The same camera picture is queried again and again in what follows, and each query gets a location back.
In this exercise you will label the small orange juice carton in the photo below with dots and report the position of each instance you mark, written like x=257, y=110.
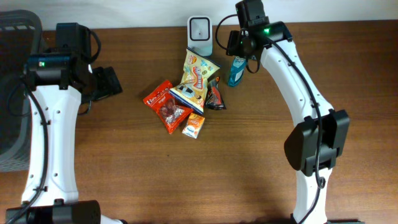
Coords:
x=194, y=125

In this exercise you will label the red snack bag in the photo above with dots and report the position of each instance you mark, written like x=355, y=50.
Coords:
x=165, y=106

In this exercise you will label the small black red packet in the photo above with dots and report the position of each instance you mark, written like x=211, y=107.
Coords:
x=214, y=100

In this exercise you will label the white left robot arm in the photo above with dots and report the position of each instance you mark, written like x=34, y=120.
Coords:
x=57, y=82

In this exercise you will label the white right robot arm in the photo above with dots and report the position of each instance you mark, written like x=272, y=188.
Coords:
x=320, y=131

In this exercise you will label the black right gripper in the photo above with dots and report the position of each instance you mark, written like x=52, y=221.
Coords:
x=234, y=45

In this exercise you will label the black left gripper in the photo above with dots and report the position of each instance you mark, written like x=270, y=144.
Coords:
x=109, y=81

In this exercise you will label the yellow chips bag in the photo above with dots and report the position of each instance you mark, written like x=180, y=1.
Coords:
x=192, y=89

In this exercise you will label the white barcode scanner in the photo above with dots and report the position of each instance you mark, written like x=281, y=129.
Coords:
x=200, y=35

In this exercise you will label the grey plastic basket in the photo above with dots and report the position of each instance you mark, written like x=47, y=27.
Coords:
x=20, y=37

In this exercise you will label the blue mouthwash bottle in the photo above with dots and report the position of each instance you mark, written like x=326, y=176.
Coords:
x=236, y=71

